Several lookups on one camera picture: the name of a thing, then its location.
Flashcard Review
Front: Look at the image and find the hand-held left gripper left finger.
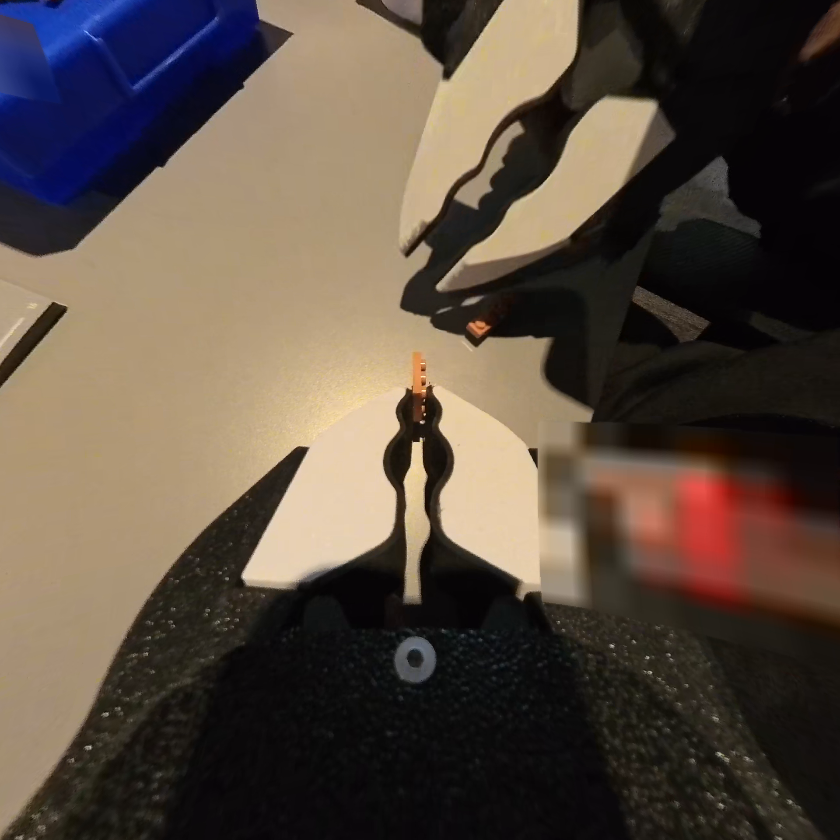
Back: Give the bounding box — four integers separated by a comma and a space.
240, 386, 413, 589

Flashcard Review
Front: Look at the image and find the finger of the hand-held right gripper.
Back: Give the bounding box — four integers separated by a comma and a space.
398, 0, 585, 257
433, 95, 678, 294

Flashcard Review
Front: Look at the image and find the grey instruction booklet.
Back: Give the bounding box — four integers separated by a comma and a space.
0, 279, 68, 389

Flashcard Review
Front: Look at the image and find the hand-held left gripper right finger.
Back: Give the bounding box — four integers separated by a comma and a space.
425, 385, 542, 597

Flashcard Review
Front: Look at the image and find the blue storage bin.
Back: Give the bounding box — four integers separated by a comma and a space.
0, 0, 261, 206

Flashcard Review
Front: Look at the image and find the brown plate toy brick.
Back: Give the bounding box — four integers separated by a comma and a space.
410, 351, 434, 424

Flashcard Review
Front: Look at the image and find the brown long toy brick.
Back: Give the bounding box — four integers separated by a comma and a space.
462, 295, 521, 349

